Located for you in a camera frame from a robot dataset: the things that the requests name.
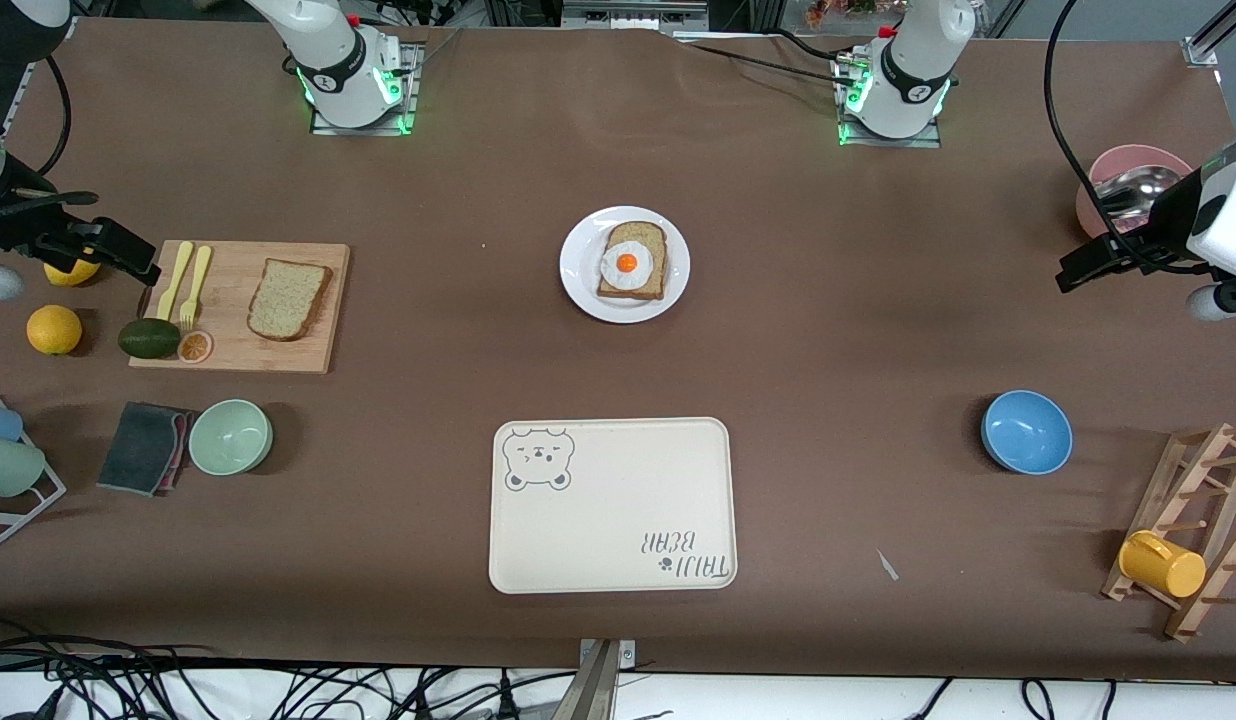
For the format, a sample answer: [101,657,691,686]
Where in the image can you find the cream tray with bear print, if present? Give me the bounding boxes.
[488,417,738,595]

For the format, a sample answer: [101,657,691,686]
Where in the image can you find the wooden cup rack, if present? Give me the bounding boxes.
[1101,422,1236,642]

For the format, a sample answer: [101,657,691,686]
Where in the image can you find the green avocado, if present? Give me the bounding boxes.
[117,317,182,360]

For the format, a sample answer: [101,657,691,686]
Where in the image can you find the wooden cutting board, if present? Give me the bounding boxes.
[128,240,351,375]

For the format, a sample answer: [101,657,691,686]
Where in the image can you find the yellow lemon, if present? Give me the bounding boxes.
[26,304,84,356]
[43,252,102,288]

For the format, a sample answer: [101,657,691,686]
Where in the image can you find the aluminium profile post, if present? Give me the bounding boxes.
[563,638,637,720]

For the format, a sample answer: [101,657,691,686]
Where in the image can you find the yellow plastic knife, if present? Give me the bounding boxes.
[156,241,195,321]

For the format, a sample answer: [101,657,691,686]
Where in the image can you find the grey metal equipment box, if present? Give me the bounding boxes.
[561,0,711,31]

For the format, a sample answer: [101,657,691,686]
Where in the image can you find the fried egg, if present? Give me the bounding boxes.
[600,240,656,292]

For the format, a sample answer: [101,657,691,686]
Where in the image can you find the yellow cup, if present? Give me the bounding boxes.
[1118,530,1207,599]

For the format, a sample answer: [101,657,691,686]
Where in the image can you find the white round plate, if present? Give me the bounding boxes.
[559,205,691,324]

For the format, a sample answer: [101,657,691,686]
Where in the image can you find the yellow plastic fork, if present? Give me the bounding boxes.
[179,245,213,331]

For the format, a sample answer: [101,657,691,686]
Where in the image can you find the blue bowl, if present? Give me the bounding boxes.
[981,390,1074,475]

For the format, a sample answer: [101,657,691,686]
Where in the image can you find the dark grey folded cloth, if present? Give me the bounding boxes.
[96,402,184,496]

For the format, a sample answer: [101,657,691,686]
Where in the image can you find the plain brown bread slice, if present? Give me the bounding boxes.
[246,258,334,343]

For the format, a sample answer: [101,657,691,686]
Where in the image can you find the metal scoop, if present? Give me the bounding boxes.
[1093,165,1184,223]

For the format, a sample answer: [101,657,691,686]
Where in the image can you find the black base power cables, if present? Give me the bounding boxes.
[668,28,871,86]

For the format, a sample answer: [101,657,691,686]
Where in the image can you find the pale green cup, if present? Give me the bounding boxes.
[0,436,47,498]

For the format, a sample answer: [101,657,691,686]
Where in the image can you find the pink folded cloth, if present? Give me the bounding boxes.
[163,410,194,491]

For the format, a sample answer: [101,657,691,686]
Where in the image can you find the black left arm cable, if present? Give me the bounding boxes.
[1043,0,1236,276]

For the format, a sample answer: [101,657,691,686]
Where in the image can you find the black cable bundle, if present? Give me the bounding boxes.
[0,620,679,720]

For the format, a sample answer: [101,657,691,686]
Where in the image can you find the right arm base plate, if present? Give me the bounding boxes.
[310,42,424,137]

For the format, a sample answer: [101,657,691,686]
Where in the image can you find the pink bowl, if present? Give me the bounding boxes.
[1075,144,1194,239]

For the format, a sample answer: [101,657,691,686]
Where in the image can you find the aluminium frame rail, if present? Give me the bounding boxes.
[0,40,49,136]
[1183,0,1236,69]

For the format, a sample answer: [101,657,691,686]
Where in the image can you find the white wire rack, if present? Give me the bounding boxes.
[0,392,67,552]

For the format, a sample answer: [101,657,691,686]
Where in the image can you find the mint green bowl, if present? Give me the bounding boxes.
[188,399,274,477]

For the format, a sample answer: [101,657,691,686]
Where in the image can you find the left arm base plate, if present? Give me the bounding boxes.
[833,55,942,149]

